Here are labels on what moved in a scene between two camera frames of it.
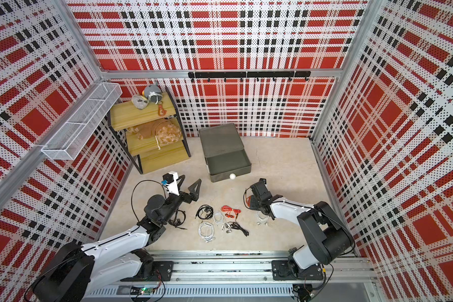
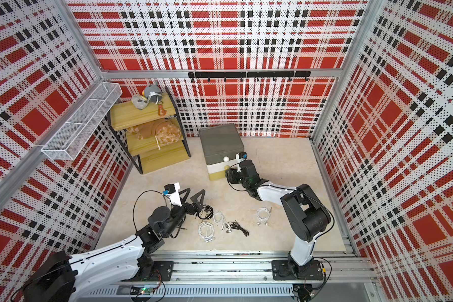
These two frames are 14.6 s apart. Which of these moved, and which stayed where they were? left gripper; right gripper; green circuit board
Moved: left gripper; right gripper
Stayed: green circuit board
